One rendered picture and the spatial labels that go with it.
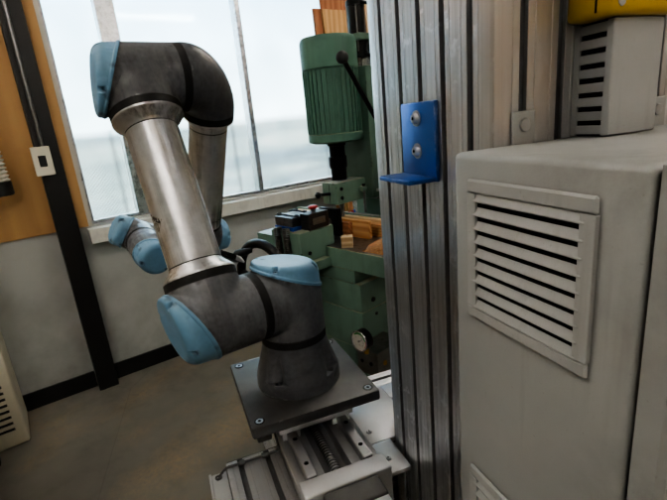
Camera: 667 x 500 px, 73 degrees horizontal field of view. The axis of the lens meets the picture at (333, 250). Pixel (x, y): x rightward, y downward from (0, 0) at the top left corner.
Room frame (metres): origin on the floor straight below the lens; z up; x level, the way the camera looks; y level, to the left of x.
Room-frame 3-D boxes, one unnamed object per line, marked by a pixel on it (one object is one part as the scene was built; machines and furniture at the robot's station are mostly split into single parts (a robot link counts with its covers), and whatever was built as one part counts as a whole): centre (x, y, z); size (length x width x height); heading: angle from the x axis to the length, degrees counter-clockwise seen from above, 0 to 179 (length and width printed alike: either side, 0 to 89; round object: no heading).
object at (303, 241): (1.36, 0.09, 0.91); 0.15 x 0.14 x 0.09; 42
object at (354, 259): (1.42, 0.03, 0.87); 0.61 x 0.30 x 0.06; 42
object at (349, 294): (1.58, -0.13, 0.76); 0.57 x 0.45 x 0.09; 132
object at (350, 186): (1.51, -0.06, 1.03); 0.14 x 0.07 x 0.09; 132
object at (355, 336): (1.17, -0.06, 0.65); 0.06 x 0.04 x 0.08; 42
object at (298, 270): (0.74, 0.09, 0.98); 0.13 x 0.12 x 0.14; 124
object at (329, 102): (1.50, -0.04, 1.35); 0.18 x 0.18 x 0.31
